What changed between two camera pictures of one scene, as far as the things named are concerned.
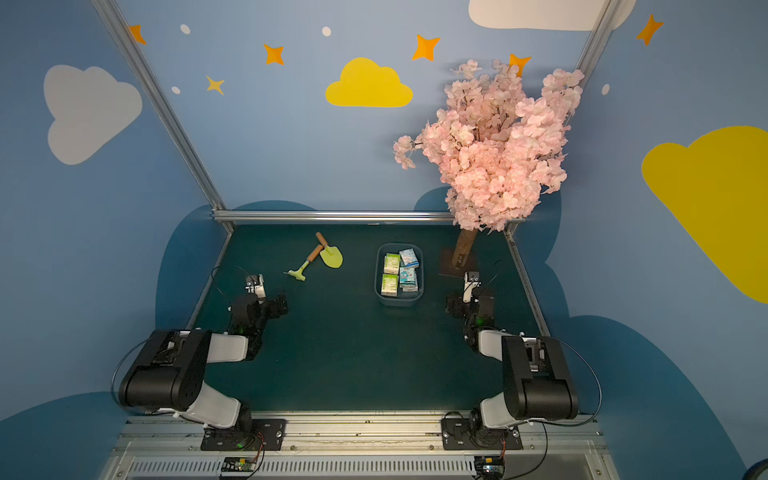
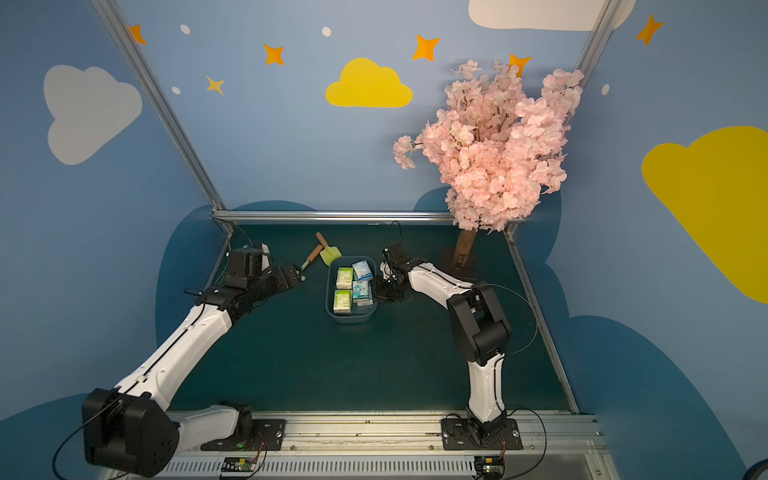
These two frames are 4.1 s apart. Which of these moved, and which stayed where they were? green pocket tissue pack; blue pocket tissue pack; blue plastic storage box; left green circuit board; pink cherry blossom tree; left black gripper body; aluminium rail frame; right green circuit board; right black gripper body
Moved: green pocket tissue pack; right black gripper body; blue pocket tissue pack; blue plastic storage box; left black gripper body
Stayed: right green circuit board; aluminium rail frame; pink cherry blossom tree; left green circuit board
